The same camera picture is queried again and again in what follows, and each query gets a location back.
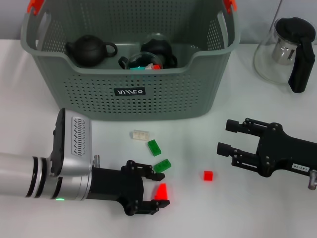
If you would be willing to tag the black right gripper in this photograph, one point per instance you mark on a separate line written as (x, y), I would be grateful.
(287, 153)

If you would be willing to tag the black clay teapot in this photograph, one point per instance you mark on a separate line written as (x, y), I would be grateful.
(89, 50)

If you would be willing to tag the small red cube block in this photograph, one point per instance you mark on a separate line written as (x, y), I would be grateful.
(156, 67)
(208, 176)

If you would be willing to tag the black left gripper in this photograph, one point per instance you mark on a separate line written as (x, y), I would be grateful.
(116, 186)

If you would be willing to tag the red slope block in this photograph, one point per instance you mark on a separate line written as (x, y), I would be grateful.
(162, 193)

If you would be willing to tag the grey perforated storage basket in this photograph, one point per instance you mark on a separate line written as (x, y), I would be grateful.
(148, 104)

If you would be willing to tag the teal square tile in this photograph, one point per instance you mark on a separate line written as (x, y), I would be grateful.
(137, 68)

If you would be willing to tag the translucent white brick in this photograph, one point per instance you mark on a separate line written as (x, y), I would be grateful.
(140, 135)
(149, 66)

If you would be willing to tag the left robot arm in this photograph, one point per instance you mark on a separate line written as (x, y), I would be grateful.
(19, 176)

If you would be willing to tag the glass teacup with black holder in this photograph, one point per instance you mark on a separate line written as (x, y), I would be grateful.
(156, 48)
(138, 59)

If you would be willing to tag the green building brick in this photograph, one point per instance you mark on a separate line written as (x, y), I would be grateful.
(162, 166)
(154, 148)

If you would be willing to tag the silver right elbow connector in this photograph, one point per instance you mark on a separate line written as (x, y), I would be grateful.
(312, 179)

